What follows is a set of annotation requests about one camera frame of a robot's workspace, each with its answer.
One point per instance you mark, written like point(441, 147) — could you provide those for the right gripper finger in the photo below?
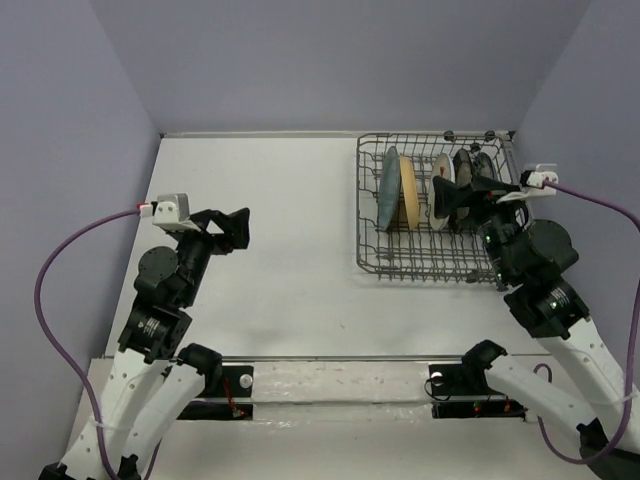
point(492, 187)
point(449, 197)

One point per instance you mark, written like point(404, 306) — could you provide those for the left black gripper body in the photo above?
point(197, 248)

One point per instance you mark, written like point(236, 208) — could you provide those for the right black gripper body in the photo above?
point(500, 225)

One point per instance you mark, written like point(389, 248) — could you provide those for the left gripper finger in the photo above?
point(236, 229)
point(223, 222)

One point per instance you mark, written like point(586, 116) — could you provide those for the blue floral plate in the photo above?
point(482, 166)

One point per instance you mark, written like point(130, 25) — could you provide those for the black rimmed plate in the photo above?
point(464, 175)

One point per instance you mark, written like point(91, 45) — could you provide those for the watermelon pattern plate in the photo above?
point(442, 168)

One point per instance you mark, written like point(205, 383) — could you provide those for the yellow plate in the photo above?
point(409, 188)

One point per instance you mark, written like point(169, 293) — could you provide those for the blue-grey plate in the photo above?
point(389, 188)

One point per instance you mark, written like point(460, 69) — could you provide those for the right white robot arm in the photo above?
point(604, 419)

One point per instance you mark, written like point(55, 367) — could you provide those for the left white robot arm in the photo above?
point(153, 377)

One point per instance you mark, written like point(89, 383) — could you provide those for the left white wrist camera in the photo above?
point(169, 212)

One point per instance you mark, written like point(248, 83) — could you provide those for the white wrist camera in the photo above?
point(169, 212)
point(538, 182)

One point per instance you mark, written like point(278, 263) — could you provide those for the grey wire dish rack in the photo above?
point(401, 253)

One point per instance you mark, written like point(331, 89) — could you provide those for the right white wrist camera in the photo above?
point(538, 182)

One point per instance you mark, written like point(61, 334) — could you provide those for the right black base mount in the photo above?
point(458, 392)

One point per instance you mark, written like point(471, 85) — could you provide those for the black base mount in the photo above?
point(458, 392)
point(230, 399)

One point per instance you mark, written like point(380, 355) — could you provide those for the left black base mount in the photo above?
point(230, 399)

